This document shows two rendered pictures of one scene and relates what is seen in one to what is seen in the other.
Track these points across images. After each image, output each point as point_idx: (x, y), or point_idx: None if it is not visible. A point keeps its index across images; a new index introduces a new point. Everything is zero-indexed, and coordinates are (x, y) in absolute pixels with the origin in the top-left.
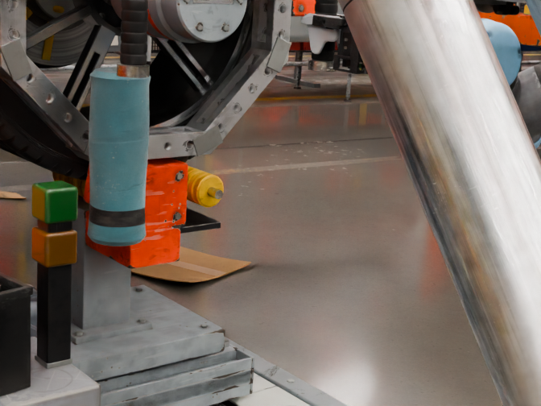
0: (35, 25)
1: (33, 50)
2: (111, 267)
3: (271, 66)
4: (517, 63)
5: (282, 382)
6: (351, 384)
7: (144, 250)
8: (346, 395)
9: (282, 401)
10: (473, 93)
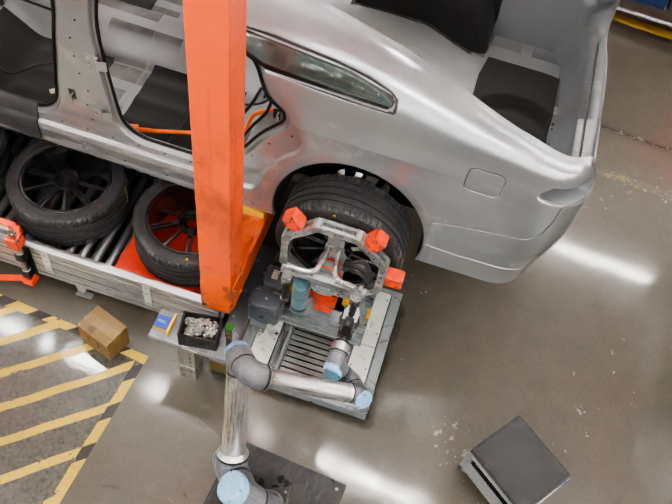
0: None
1: None
2: None
3: (372, 292)
4: (337, 378)
5: (378, 348)
6: (417, 360)
7: (318, 307)
8: (407, 363)
9: (366, 355)
10: (228, 403)
